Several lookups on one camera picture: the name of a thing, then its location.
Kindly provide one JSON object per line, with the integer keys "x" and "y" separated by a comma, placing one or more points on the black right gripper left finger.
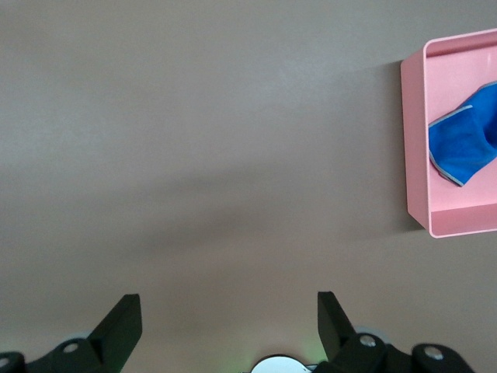
{"x": 112, "y": 342}

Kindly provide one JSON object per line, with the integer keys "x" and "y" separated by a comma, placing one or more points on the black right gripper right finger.
{"x": 341, "y": 346}

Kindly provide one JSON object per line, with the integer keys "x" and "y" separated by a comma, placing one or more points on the blue cloth with grey edging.
{"x": 458, "y": 147}

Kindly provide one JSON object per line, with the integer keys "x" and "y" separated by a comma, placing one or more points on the brown table cover sheet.
{"x": 194, "y": 136}

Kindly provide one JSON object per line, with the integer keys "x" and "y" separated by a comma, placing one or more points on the pink plastic bin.
{"x": 415, "y": 136}

